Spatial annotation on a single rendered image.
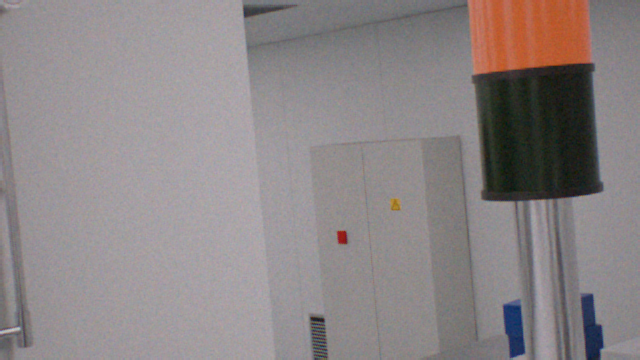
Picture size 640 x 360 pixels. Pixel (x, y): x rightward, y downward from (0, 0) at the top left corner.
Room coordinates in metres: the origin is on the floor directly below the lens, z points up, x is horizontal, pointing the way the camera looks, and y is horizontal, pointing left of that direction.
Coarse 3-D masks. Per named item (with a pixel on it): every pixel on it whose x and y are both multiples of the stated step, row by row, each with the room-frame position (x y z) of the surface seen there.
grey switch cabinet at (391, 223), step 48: (336, 144) 7.97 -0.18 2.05; (384, 144) 7.49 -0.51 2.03; (432, 144) 7.29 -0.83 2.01; (336, 192) 7.92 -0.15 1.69; (384, 192) 7.52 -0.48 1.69; (432, 192) 7.26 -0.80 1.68; (336, 240) 7.96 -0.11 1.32; (384, 240) 7.55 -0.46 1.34; (432, 240) 7.23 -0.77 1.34; (336, 288) 7.99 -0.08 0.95; (384, 288) 7.59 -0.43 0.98; (432, 288) 7.22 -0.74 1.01; (336, 336) 8.03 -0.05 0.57; (384, 336) 7.62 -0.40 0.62; (432, 336) 7.25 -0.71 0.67
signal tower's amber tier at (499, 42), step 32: (480, 0) 0.44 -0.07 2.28; (512, 0) 0.43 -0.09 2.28; (544, 0) 0.42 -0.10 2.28; (576, 0) 0.43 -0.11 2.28; (480, 32) 0.44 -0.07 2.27; (512, 32) 0.43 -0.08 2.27; (544, 32) 0.42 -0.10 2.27; (576, 32) 0.43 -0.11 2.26; (480, 64) 0.44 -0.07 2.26; (512, 64) 0.43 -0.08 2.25; (544, 64) 0.42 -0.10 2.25
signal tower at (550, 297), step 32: (576, 64) 0.43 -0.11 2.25; (544, 192) 0.42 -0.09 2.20; (576, 192) 0.43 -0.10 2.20; (544, 224) 0.44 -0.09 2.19; (544, 256) 0.44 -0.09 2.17; (576, 256) 0.44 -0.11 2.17; (544, 288) 0.44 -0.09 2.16; (576, 288) 0.44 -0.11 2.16; (544, 320) 0.44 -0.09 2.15; (576, 320) 0.44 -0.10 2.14; (544, 352) 0.44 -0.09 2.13; (576, 352) 0.44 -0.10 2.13
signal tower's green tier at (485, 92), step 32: (480, 96) 0.44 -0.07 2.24; (512, 96) 0.43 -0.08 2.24; (544, 96) 0.42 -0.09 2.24; (576, 96) 0.43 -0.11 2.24; (480, 128) 0.45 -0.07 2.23; (512, 128) 0.43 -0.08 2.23; (544, 128) 0.42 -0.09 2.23; (576, 128) 0.43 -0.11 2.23; (512, 160) 0.43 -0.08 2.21; (544, 160) 0.42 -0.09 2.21; (576, 160) 0.43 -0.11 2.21; (512, 192) 0.43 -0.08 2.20
